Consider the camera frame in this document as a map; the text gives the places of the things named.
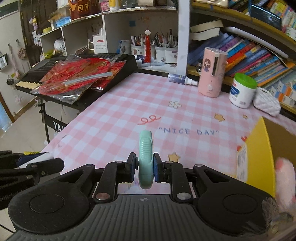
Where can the dark wooden door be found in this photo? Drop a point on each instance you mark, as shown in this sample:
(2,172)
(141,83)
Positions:
(27,30)

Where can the dark printed box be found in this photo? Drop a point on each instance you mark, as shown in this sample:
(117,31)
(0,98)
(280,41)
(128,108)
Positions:
(266,17)

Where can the orange cartoon figure box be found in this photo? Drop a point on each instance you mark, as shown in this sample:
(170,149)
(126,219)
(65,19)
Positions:
(83,9)

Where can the black electronic keyboard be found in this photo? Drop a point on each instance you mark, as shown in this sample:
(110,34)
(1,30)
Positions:
(122,71)

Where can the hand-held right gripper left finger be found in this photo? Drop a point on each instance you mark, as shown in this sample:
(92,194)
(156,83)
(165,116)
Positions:
(134,170)

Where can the white straw box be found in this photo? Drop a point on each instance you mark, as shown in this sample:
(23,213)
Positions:
(100,45)

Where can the thick cream-paged book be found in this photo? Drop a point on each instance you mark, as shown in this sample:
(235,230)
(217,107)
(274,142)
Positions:
(205,25)
(204,34)

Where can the pink paw plush toy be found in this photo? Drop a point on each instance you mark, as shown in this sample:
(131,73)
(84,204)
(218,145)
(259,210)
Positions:
(285,183)

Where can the small yellow tape roll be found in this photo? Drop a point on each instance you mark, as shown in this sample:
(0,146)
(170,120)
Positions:
(47,30)

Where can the mint green round gadget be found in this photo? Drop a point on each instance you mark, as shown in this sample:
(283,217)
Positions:
(145,157)

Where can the row of slim colourful books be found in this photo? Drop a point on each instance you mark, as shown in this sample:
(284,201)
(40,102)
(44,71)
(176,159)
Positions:
(289,18)

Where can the red hanging tassel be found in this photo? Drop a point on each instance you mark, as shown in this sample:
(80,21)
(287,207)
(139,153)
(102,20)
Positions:
(148,48)

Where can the black keyboard stand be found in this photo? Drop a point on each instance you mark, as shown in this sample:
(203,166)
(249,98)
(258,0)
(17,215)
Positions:
(55,122)

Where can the white pen cup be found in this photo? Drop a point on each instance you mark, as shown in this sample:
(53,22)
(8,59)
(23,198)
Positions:
(137,53)
(171,55)
(159,54)

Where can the white plastic bag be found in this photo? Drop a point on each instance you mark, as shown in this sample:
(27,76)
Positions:
(59,45)

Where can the blue white spray bottle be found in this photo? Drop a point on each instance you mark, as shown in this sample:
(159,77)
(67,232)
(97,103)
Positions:
(178,78)

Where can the stack of small cartons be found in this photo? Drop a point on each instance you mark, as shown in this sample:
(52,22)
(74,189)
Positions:
(286,95)

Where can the blue white small carton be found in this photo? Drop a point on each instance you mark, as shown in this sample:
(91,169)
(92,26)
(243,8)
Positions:
(124,47)

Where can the wooden bookshelf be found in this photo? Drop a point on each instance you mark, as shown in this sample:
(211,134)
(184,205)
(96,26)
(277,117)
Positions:
(231,14)

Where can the row of leaning picture books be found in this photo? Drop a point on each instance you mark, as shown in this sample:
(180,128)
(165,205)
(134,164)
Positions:
(254,58)

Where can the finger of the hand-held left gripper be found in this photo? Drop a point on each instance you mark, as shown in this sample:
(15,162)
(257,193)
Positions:
(46,166)
(8,161)

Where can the yellow cardboard box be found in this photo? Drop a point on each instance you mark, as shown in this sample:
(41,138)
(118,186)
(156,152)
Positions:
(259,143)

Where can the white jar green lid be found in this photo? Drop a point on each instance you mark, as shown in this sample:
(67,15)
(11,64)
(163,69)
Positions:
(241,92)

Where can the round metal tin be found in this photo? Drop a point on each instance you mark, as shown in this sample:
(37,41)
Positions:
(91,45)

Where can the grey plush item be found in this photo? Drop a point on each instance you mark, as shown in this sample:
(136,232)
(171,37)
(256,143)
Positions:
(279,220)

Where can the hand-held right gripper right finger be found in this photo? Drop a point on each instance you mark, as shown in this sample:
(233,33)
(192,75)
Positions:
(157,170)

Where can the white shelf unit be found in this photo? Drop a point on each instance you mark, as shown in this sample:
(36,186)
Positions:
(115,25)

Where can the clear jar pink contents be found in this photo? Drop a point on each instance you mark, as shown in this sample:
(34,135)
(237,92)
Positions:
(104,5)

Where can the white bottle yellow label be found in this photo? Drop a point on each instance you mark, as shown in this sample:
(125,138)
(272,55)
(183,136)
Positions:
(113,4)

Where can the pink humidifier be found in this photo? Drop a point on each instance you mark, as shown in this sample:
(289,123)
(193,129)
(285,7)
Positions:
(211,74)

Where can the red foil decoration packet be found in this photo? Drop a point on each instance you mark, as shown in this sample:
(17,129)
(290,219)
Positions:
(118,67)
(69,85)

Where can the blue tissue pack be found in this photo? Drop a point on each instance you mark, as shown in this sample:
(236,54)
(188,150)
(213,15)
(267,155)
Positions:
(63,22)

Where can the white quilted purse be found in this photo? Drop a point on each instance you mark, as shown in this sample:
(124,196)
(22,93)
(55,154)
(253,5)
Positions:
(266,102)

